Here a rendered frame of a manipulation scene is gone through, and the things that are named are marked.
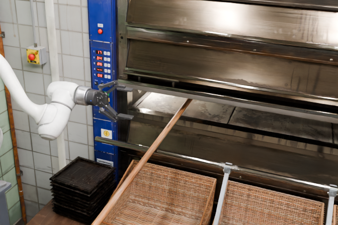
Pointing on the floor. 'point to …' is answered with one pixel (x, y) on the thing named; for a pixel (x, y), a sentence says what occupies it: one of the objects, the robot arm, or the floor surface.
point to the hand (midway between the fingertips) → (130, 103)
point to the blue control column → (102, 1)
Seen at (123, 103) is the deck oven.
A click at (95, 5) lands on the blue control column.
